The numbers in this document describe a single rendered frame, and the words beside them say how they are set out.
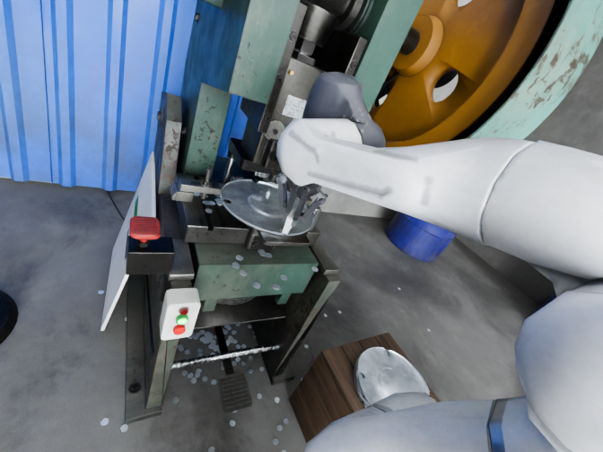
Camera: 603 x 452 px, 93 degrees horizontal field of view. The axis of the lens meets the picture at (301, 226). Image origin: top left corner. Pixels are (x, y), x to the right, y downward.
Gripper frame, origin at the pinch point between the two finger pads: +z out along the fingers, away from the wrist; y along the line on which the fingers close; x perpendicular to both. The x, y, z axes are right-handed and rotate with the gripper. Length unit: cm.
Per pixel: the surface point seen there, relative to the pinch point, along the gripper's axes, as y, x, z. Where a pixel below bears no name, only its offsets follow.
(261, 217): -8.0, 0.6, 4.2
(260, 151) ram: -16.6, 12.2, -7.3
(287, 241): 1.9, -3.7, 2.9
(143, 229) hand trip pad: -25.8, -22.2, -1.4
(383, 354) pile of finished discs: 51, 4, 48
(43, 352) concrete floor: -60, -46, 71
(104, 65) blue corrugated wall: -130, 63, 28
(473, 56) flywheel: 23, 45, -40
